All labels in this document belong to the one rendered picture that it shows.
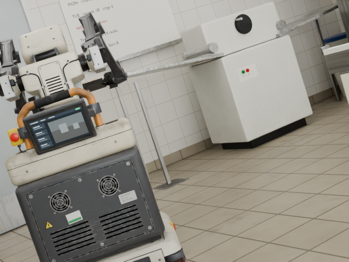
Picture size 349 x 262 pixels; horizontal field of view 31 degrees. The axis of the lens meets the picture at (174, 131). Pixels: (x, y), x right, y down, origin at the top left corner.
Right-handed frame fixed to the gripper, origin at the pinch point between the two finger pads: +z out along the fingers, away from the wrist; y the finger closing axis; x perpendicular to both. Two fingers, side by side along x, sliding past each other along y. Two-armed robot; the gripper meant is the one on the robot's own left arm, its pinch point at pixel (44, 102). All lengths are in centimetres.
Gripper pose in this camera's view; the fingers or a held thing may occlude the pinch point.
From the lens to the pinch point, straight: 395.0
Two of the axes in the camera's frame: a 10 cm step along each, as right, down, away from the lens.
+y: 3.2, 9.5, 0.5
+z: 6.1, -2.5, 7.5
